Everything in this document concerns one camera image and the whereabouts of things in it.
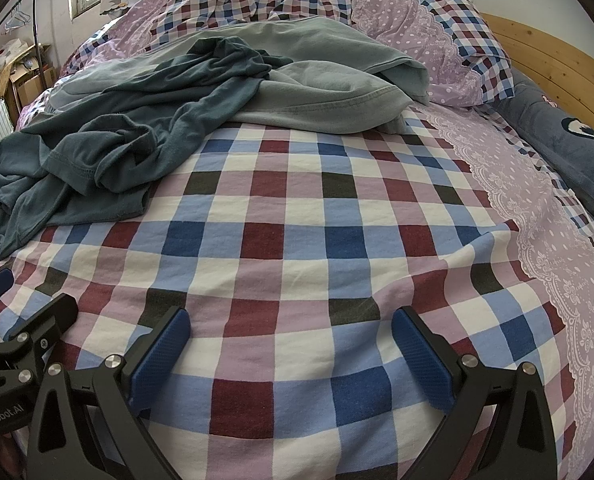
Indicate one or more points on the purple dotted checked pillow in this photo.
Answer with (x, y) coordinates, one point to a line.
(427, 45)

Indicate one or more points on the wooden headboard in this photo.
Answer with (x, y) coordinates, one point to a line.
(552, 60)

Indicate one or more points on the checked purple duvet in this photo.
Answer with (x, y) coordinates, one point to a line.
(202, 5)

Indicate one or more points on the black clothes rack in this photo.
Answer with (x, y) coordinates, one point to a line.
(38, 35)

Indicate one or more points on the checked bed sheet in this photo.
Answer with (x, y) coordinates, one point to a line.
(297, 240)

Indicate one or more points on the teal blue t-shirt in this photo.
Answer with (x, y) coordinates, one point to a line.
(127, 125)

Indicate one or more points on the blue plush cushion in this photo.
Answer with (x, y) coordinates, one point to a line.
(552, 130)

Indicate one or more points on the light grey-green sweatshirt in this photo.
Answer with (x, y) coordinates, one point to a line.
(327, 95)

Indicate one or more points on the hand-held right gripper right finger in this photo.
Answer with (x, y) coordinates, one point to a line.
(422, 360)

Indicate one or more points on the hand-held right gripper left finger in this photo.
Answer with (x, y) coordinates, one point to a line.
(159, 360)

